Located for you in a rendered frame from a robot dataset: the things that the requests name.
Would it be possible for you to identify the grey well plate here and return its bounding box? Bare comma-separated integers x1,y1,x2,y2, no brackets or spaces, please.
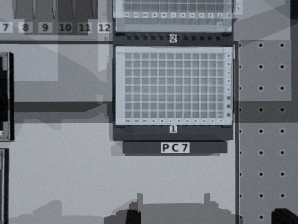
115,46,233,125
113,0,243,33

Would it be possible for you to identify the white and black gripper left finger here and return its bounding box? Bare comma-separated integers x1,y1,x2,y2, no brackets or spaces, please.
125,210,141,224

